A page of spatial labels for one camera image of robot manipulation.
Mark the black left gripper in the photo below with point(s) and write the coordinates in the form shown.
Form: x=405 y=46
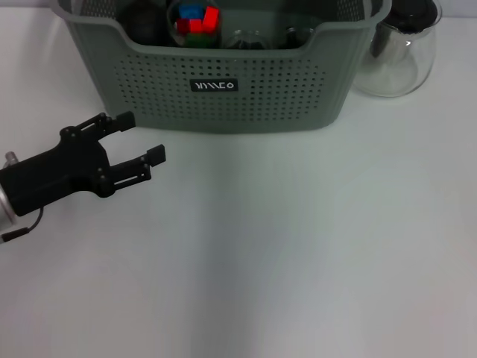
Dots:
x=56 y=175

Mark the green toy brick with side studs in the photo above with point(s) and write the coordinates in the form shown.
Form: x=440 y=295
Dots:
x=197 y=38

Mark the small orange-red square toy brick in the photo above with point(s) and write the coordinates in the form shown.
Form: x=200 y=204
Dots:
x=195 y=27

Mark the blue square toy plate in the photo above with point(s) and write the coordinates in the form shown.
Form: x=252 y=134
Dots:
x=189 y=10

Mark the large orange-red toy brick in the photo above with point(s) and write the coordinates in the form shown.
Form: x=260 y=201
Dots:
x=210 y=18

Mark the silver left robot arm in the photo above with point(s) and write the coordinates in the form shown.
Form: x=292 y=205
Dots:
x=5 y=216

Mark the grey-green perforated storage bin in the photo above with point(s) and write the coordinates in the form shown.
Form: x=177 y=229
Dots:
x=223 y=108

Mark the dark clay teapot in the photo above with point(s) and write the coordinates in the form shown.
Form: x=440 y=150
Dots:
x=143 y=22

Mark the glass carafe with black lid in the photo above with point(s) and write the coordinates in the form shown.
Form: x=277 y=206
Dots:
x=402 y=67

